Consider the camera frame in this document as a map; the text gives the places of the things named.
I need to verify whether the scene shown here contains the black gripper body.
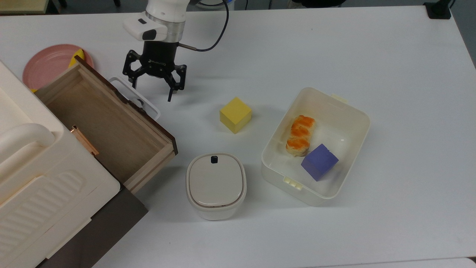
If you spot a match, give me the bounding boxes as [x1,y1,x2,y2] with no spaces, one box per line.
[143,40,179,79]

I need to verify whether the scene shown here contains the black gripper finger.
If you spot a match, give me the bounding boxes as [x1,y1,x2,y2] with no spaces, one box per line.
[160,64,187,102]
[122,50,149,89]

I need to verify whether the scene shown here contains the yellow toy banana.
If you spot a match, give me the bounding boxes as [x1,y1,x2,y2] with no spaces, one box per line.
[30,49,85,93]

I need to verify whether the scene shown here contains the orange glazed toy bread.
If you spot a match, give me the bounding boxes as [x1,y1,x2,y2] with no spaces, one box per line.
[286,115,316,157]

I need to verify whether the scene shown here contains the yellow foam cube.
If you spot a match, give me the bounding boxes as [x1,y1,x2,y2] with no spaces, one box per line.
[219,97,253,134]

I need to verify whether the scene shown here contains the pink plate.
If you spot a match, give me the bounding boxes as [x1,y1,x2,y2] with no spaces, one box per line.
[22,44,94,92]

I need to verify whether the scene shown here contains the beige lidded trash can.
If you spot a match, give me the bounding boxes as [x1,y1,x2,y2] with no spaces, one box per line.
[186,152,247,221]

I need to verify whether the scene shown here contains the light wooden desk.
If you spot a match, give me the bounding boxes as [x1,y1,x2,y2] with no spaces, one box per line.
[0,0,51,15]

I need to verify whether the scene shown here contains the purple foam cube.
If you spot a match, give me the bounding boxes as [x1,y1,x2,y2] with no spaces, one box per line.
[300,144,339,182]

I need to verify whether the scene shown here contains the white plastic bin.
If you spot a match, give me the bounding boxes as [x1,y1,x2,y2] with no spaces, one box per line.
[261,87,371,207]

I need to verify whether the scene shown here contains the wooden drawer with white handle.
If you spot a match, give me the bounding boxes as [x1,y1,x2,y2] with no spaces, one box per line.
[34,56,178,194]

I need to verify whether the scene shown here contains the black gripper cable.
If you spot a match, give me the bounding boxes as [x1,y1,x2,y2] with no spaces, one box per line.
[178,0,229,52]

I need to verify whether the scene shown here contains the orange door handle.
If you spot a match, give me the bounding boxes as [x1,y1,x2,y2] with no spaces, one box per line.
[70,125,100,156]

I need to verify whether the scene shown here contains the black camera stand base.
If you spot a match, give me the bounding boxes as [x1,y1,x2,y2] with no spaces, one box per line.
[423,0,456,20]

